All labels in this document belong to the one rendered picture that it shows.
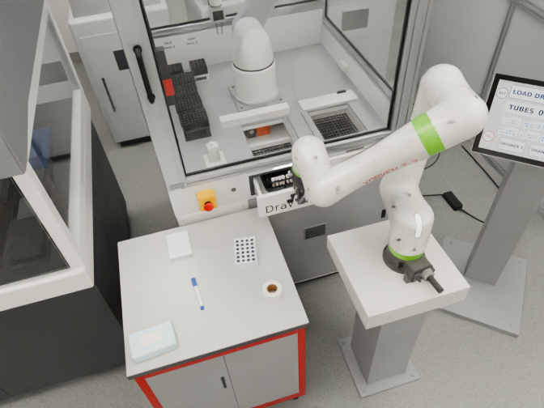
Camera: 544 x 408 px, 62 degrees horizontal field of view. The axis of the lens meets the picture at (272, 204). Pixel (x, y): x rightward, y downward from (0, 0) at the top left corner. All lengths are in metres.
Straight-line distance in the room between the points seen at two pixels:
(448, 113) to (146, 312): 1.18
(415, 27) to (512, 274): 1.58
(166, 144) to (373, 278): 0.87
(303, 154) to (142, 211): 1.92
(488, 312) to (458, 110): 1.56
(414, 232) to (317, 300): 1.15
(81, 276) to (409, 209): 1.14
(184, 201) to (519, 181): 1.41
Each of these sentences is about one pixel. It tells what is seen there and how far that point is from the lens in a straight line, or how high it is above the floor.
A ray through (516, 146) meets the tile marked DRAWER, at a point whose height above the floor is 1.00.
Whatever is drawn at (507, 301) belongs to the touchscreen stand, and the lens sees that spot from 2.71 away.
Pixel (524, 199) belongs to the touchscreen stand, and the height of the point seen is 0.69.
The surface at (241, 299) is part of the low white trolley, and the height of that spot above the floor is 0.76.
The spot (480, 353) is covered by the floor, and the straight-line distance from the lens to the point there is 2.54.
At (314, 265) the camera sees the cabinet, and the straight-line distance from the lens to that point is 2.42.
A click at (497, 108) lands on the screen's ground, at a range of 1.99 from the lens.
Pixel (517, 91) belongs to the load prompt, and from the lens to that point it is 2.01.
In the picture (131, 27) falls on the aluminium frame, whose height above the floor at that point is 1.60.
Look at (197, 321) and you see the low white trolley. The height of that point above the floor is 0.76.
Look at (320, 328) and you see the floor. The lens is 2.45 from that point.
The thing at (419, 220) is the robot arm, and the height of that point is 1.08.
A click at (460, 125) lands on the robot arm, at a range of 1.26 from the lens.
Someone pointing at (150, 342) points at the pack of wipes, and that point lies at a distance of 1.59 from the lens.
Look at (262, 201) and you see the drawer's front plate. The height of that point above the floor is 0.91.
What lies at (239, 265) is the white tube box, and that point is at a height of 0.78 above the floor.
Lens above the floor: 2.16
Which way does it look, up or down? 46 degrees down
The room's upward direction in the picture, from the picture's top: 4 degrees counter-clockwise
